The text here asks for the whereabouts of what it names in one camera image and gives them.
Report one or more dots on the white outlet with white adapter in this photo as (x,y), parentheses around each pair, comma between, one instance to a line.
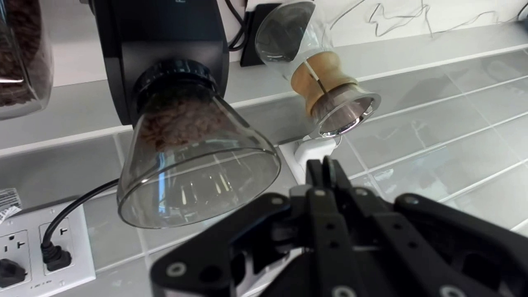
(300,151)

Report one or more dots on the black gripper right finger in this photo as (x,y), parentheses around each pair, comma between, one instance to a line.
(419,242)

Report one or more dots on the black coffee scale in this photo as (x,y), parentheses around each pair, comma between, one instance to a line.
(257,34)

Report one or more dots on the black coffee grinder glass hopper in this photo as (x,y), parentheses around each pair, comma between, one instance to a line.
(166,34)

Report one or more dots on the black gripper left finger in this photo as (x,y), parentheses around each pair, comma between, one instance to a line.
(324,232)

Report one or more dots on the white outlet with black plugs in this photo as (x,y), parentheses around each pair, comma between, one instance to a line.
(27,237)

